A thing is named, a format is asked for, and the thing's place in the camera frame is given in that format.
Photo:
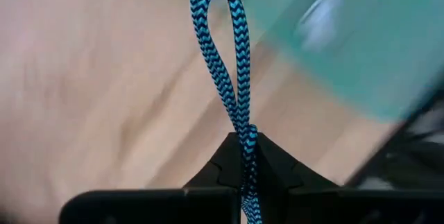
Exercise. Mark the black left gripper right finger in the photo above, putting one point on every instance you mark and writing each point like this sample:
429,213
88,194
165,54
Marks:
347,206

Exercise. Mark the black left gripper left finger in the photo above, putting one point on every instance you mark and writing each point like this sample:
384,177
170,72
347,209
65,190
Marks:
156,206

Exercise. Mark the green translucent plastic tray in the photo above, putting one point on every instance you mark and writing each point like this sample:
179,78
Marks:
364,71

